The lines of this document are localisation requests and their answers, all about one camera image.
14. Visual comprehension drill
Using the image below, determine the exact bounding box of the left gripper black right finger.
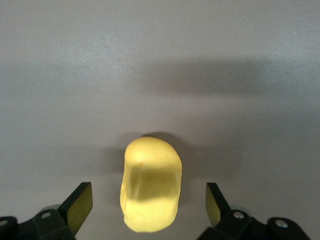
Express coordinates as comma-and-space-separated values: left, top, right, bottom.
197, 182, 311, 240

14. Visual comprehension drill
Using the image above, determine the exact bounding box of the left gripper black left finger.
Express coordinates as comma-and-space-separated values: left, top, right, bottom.
0, 181, 94, 240

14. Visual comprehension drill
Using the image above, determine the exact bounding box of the yellow toy potato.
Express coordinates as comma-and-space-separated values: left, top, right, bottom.
119, 136, 183, 234

